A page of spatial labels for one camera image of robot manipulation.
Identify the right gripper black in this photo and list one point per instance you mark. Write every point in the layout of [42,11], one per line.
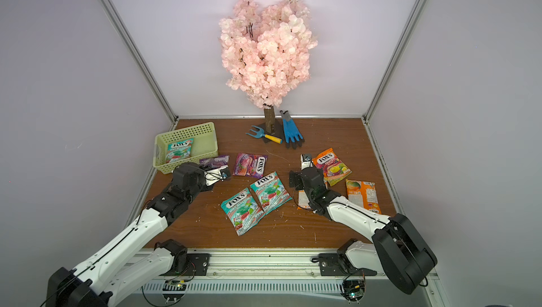
[299,178]

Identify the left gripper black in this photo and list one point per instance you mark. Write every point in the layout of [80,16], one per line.
[199,169]

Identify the light green plastic basket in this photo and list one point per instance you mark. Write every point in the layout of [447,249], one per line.
[204,145]

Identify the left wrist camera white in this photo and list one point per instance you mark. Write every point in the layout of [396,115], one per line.
[218,174]

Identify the purple berries candy bag face-down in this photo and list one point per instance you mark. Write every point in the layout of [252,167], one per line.
[214,162]

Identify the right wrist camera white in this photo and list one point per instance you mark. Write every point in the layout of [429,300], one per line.
[306,161]

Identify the left circuit board with cables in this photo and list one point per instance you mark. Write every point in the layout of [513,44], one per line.
[162,293]

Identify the aluminium front rail base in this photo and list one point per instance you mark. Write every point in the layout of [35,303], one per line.
[258,271]

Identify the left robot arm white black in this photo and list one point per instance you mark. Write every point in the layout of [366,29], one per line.
[105,278]

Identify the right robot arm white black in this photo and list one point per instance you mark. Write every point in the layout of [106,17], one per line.
[396,249]

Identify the green mint blossom candy bag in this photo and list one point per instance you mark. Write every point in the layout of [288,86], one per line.
[271,192]

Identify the orange fruits candy bag face-down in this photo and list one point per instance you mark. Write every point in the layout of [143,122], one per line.
[363,194]

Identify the circuit board with cables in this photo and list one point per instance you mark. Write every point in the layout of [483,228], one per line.
[353,290]
[162,293]

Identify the teal garden fork yellow handle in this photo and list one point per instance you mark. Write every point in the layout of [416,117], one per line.
[258,132]

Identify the purple Fox's berries candy bag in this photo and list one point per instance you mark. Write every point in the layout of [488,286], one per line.
[250,165]

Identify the blue grey gardening glove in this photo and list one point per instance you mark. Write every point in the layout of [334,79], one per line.
[293,137]

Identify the aluminium corner frame post right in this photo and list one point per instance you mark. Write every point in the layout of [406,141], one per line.
[402,43]

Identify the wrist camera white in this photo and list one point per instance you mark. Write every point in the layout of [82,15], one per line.
[218,174]
[306,161]

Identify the orange Fox's fruits candy bag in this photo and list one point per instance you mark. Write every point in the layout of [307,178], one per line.
[334,169]

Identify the aluminium corner frame post left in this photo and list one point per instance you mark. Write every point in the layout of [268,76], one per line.
[125,36]

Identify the artificial pink blossom tree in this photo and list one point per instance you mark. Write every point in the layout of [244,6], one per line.
[266,50]

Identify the right circuit board with cables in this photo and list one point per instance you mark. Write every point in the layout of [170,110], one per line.
[353,290]

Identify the aluminium corner frame post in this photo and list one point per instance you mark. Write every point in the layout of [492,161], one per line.
[125,36]
[402,43]

